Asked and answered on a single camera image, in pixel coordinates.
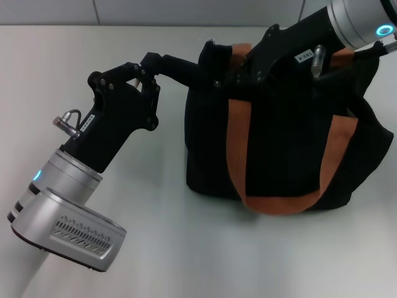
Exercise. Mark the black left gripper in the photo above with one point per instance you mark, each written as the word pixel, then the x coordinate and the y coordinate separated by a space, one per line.
pixel 114 124

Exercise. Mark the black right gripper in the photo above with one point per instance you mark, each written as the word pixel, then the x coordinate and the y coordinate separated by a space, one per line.
pixel 294 43

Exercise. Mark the silver zipper pull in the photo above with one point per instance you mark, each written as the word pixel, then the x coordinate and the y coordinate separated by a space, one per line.
pixel 217 83

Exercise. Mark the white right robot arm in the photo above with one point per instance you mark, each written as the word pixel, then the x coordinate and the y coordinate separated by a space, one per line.
pixel 353 18

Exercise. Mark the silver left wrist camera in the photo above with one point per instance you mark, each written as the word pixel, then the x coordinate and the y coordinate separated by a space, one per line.
pixel 68 226

